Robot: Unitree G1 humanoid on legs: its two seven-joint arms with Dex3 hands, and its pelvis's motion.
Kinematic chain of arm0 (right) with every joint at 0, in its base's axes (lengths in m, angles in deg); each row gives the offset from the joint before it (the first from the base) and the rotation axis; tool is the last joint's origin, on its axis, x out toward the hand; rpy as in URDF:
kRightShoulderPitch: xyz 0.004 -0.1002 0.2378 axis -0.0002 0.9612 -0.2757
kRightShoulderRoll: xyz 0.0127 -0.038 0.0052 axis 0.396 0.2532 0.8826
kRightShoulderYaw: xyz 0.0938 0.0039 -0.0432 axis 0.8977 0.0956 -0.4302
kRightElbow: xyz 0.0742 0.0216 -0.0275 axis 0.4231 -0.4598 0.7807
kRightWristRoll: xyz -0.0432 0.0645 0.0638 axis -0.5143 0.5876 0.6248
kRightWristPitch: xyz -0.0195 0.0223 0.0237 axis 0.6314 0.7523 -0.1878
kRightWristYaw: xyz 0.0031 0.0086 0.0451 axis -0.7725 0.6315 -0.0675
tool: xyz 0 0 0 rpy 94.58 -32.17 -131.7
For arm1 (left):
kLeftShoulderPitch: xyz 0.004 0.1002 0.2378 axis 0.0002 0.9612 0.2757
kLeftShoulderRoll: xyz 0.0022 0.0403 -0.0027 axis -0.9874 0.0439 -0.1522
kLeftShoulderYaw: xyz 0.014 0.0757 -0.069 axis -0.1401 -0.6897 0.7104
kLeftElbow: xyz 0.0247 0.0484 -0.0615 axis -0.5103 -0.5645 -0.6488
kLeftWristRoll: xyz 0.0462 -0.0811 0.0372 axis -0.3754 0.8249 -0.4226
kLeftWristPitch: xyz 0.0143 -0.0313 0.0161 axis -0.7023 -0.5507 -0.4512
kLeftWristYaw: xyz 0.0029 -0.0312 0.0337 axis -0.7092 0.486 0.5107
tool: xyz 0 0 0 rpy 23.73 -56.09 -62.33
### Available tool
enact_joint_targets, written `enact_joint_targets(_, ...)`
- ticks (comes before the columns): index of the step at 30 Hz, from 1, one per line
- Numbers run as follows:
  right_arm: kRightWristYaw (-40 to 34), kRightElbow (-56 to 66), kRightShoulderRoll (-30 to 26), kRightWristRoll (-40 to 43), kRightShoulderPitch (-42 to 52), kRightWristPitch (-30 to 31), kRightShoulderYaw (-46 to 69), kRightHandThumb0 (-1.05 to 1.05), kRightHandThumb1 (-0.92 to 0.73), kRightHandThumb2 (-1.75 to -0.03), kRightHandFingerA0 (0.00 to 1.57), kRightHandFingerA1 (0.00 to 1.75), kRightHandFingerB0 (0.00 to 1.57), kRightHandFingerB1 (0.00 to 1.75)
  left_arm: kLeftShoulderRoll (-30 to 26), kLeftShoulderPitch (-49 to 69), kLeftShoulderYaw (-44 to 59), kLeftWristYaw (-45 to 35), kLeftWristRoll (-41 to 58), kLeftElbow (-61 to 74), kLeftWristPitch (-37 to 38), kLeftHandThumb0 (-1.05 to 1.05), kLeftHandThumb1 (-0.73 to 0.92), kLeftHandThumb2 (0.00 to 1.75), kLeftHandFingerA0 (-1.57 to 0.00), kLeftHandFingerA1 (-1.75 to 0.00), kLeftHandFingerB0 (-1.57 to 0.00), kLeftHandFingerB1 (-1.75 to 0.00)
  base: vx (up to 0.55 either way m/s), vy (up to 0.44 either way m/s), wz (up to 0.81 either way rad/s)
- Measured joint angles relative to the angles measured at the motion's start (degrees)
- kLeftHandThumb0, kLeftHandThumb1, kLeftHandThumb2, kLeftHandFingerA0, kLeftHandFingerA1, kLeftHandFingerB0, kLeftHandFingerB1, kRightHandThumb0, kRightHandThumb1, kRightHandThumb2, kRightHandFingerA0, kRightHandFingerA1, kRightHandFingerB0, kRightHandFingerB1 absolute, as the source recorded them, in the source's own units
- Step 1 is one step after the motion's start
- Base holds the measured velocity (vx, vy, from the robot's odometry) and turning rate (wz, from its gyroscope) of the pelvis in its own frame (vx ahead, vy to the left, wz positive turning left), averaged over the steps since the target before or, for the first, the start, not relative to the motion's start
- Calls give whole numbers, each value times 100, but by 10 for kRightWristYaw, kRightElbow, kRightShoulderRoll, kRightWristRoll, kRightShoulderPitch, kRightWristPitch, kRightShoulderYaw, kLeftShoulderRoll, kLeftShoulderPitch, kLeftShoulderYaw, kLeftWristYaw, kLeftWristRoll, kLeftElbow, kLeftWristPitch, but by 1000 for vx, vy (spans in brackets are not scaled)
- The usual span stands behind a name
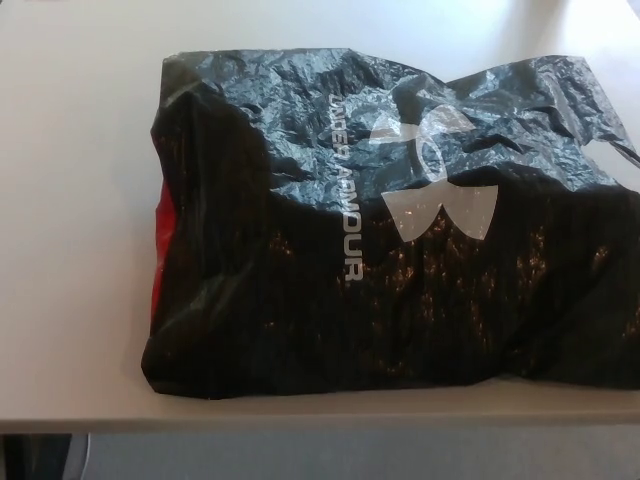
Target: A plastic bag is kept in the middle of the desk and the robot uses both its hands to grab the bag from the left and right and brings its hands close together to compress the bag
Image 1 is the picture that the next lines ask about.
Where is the black Under Armour plastic bag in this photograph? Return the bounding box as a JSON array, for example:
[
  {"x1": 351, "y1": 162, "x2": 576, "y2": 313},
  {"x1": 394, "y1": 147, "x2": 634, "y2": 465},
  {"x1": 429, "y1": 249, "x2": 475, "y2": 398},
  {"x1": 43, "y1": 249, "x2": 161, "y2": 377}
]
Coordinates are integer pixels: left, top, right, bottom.
[{"x1": 139, "y1": 46, "x2": 640, "y2": 402}]

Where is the dark object under desk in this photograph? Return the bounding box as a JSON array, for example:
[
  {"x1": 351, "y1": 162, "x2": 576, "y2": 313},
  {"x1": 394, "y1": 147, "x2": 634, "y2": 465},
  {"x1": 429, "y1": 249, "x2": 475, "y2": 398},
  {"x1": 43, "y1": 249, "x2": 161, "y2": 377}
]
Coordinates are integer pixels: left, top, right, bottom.
[{"x1": 0, "y1": 433, "x2": 86, "y2": 480}]

